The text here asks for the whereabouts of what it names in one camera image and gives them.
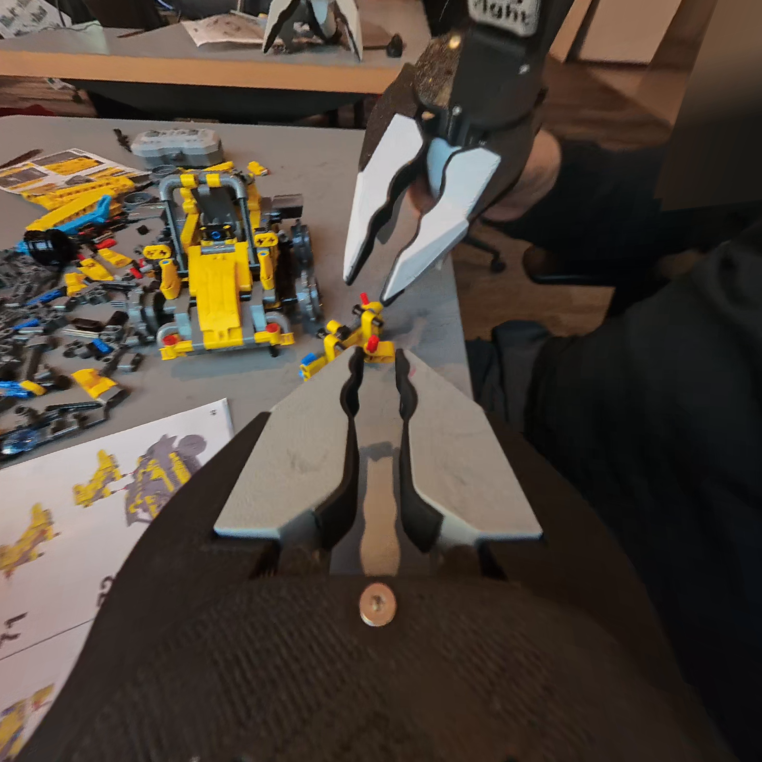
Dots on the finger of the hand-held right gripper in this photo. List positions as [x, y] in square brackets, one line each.
[458, 202]
[381, 172]

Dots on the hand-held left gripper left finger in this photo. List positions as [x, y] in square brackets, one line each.
[286, 470]

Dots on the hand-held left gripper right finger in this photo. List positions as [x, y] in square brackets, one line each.
[470, 470]

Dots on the yellow brick subassembly blue pins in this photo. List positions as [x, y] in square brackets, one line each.
[348, 336]

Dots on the person's right forearm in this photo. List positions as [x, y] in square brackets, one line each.
[607, 190]

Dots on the person's right hand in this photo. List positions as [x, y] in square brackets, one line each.
[530, 178]

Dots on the black mesh office chair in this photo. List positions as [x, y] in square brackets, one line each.
[488, 250]

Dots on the small yellow orange brick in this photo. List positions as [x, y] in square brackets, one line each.
[257, 168]

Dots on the white cabinet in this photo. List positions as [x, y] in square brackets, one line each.
[631, 27]

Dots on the person's dark clothed body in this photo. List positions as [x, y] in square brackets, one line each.
[625, 476]

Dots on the yellow toy brick car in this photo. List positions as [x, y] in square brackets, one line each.
[220, 268]

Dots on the grey brick battery box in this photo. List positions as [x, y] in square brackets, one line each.
[178, 146]

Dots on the long grey table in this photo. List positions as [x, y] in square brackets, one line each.
[208, 59]

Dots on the white paper sheet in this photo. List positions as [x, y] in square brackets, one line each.
[223, 28]

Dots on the brick instruction booklet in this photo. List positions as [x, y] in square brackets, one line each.
[71, 536]

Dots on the grey wheel hub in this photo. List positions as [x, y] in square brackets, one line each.
[137, 199]

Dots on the pile of dark small bricks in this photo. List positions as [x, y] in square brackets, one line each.
[59, 333]

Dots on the cluster of yellow beams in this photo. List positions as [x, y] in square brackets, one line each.
[77, 199]

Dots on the blue brick panel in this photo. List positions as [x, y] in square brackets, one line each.
[77, 221]

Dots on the yellow sticker sheet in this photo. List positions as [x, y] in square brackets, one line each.
[59, 169]

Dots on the loose dark tyre wheel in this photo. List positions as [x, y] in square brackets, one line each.
[44, 247]

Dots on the printed paper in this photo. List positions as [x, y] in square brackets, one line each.
[30, 15]

